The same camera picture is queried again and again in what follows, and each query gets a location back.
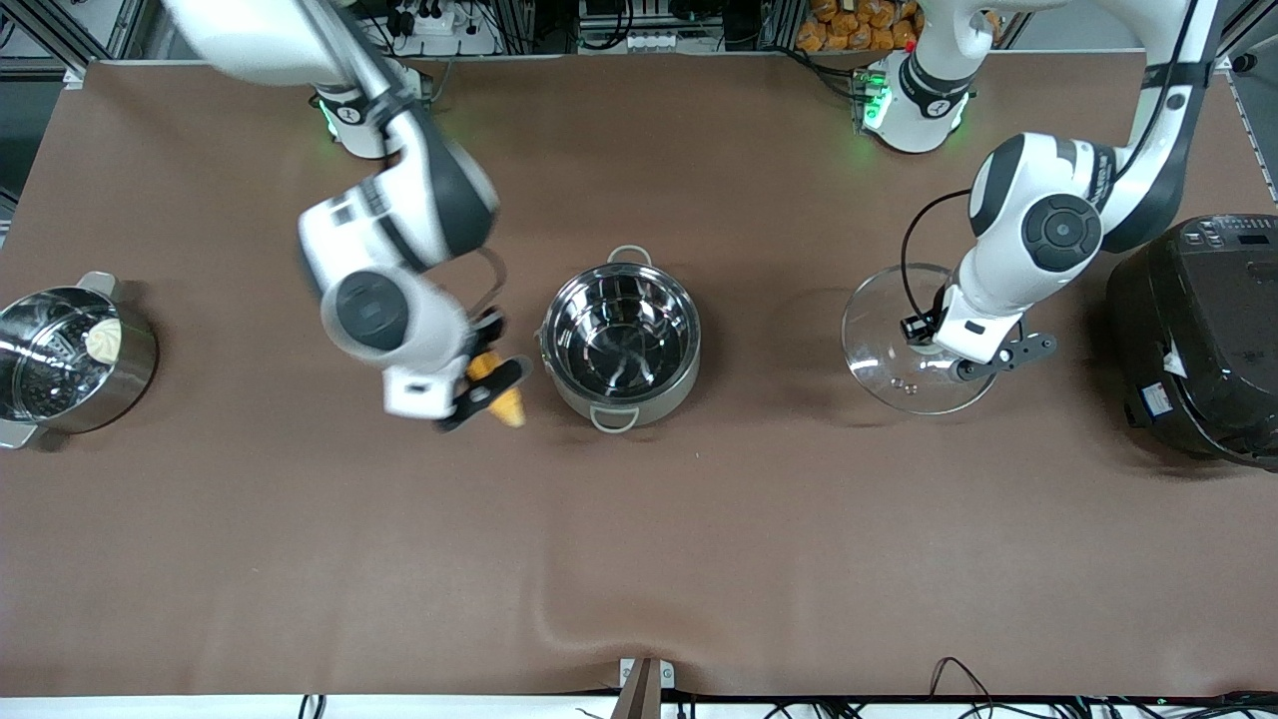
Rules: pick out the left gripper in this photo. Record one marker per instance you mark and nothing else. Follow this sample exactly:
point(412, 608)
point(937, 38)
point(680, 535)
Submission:
point(916, 329)

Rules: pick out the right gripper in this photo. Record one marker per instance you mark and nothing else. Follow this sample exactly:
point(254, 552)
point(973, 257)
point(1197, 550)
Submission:
point(488, 331)

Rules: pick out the yellow corn cob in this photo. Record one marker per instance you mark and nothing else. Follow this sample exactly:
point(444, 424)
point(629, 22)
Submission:
point(511, 411)

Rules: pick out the glass pot lid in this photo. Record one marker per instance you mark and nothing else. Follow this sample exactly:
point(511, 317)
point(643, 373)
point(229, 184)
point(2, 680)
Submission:
point(879, 340)

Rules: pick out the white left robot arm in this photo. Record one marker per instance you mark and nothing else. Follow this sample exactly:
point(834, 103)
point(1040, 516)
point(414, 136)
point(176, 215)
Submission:
point(1058, 232)

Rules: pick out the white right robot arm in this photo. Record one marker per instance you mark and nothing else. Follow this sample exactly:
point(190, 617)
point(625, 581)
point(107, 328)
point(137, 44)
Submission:
point(429, 200)

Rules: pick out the stainless steel cooking pot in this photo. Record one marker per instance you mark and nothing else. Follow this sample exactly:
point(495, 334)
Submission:
point(619, 340)

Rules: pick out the steel steamer pot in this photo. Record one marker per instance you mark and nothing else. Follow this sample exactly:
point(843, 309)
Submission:
point(130, 379)

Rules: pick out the black rice cooker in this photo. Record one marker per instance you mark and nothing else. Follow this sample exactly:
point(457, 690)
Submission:
point(1198, 350)

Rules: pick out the brown table mat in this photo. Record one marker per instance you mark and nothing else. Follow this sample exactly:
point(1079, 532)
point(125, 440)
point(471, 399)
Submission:
point(699, 559)

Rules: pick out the metal table clamp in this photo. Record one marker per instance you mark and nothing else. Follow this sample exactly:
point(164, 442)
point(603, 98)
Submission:
point(629, 674)

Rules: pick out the packaged orange buns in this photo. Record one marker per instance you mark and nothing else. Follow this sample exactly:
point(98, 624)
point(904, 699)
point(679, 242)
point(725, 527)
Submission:
point(849, 25)

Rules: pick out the large white power strip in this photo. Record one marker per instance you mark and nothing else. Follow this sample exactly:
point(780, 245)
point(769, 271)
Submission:
point(439, 22)

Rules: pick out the aluminium equipment rack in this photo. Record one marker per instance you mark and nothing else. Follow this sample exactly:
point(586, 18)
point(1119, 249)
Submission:
point(539, 20)

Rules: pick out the small white power strip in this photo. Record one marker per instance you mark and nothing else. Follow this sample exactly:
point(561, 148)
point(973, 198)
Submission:
point(649, 42)

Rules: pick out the white steamed bun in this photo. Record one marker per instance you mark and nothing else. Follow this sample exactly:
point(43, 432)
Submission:
point(103, 342)

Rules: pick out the perforated steamer plate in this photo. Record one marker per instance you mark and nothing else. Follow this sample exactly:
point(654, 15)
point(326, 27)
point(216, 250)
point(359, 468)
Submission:
point(40, 379)

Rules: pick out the aluminium frame rail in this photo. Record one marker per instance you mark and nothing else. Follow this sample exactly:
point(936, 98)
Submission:
point(110, 25)

